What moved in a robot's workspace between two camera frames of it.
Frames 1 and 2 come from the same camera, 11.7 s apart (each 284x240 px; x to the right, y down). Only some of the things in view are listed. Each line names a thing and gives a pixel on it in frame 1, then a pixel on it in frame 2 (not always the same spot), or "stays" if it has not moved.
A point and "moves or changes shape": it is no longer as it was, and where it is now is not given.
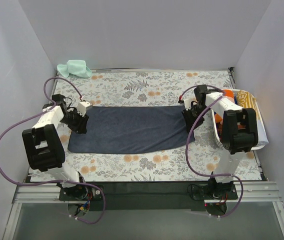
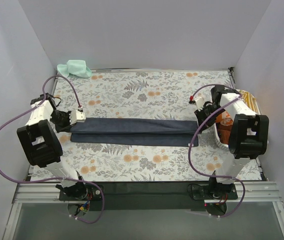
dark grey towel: x=113 y=130 moves or changes shape
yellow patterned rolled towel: x=246 y=100 stays
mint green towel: x=76 y=68 stays
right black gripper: x=189 y=120 to x=202 y=118
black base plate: x=185 y=196 stays
